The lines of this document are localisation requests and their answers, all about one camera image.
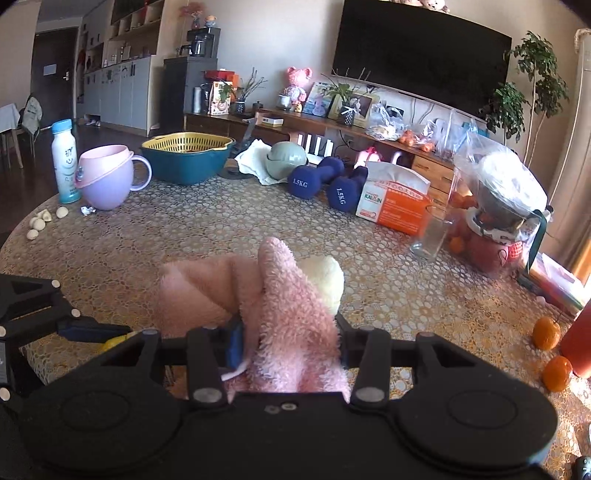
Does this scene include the orange mandarin upper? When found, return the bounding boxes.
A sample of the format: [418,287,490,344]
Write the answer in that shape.
[532,316,561,351]

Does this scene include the orange mandarin lower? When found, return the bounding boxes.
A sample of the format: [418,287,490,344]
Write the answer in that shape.
[542,356,573,393]

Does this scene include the orange mandarin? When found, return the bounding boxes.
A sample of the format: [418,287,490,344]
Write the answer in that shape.
[542,356,573,393]
[532,316,561,351]

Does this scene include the grey green round bowl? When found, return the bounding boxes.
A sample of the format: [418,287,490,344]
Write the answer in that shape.
[266,141,308,180]

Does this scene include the yellow blue spray can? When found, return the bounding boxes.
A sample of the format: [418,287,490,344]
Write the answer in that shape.
[98,331,135,354]

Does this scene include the framed photo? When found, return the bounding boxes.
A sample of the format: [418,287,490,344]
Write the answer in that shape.
[328,93,380,128]

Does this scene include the wooden tv console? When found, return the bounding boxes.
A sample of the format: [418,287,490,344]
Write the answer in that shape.
[183,108,459,209]

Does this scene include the small potted plant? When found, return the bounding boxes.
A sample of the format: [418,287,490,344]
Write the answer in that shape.
[325,75,373,127]

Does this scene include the blue dumbbell left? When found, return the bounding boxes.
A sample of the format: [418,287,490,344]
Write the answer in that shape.
[287,156,345,200]

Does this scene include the green potted tree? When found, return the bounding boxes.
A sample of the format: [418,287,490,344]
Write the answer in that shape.
[482,31,569,165]

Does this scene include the black wall television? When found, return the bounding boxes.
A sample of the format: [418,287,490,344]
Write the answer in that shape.
[332,1,512,118]

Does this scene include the teal yellow colander basket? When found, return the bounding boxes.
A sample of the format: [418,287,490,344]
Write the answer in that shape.
[140,132,235,186]

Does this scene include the white floor air conditioner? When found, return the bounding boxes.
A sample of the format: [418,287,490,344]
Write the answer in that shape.
[542,28,590,270]

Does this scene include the bagged steel pot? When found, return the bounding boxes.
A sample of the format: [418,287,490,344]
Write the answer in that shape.
[454,131,548,245]

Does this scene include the garlic clove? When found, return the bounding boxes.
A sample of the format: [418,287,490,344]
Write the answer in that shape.
[55,206,68,219]

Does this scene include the white cloth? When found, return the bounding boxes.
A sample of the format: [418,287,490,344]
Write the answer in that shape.
[235,139,279,186]

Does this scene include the blue dumbbell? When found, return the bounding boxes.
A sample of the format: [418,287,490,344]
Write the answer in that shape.
[327,166,369,213]
[287,156,345,200]

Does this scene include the red apple bag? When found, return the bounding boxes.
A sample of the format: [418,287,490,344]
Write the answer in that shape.
[444,207,524,278]

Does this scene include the white yogurt bottle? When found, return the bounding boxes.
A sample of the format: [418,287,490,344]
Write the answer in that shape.
[51,119,81,204]

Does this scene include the dark grey fridge cabinet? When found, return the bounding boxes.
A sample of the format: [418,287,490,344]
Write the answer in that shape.
[159,56,217,134]

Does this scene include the pink purple lidded mug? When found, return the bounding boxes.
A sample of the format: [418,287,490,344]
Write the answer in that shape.
[75,145,152,211]

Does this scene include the blue dumbbell right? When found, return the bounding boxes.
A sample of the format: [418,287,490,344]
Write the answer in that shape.
[327,166,369,213]

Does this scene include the stacked colourful books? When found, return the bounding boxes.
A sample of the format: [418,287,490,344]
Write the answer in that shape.
[519,253,590,317]

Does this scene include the orange tissue box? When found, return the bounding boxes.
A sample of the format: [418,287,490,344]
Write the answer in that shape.
[356,162,431,235]

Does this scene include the red water bottle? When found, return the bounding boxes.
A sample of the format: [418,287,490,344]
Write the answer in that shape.
[560,302,591,379]

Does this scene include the pink plush bear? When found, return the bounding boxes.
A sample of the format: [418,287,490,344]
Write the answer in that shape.
[283,66,312,113]

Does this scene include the clear drinking glass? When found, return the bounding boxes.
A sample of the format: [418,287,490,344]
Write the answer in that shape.
[410,205,453,261]

